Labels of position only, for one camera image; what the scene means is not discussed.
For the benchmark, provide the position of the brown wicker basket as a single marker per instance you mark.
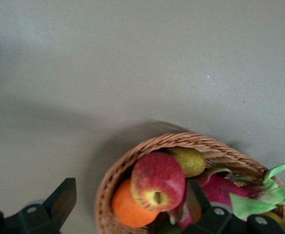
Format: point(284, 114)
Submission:
point(205, 143)

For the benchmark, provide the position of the brown table cover mat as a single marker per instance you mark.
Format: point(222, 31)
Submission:
point(108, 61)

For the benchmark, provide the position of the pink dragon fruit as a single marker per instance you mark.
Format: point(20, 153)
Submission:
point(220, 190)

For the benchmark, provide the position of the green avocado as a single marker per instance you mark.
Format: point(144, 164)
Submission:
point(169, 229)

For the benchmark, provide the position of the red yellow apple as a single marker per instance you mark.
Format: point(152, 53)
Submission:
point(157, 178)

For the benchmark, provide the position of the yellow banana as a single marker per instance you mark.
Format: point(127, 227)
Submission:
point(283, 223)

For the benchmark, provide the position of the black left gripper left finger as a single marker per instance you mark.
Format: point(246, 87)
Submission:
point(62, 202)

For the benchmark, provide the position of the brown green kiwi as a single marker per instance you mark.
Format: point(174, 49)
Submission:
point(188, 161)

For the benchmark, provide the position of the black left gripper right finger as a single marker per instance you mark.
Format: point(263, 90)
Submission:
point(200, 209)

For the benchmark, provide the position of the orange mandarin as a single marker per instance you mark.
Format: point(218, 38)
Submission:
point(127, 209)

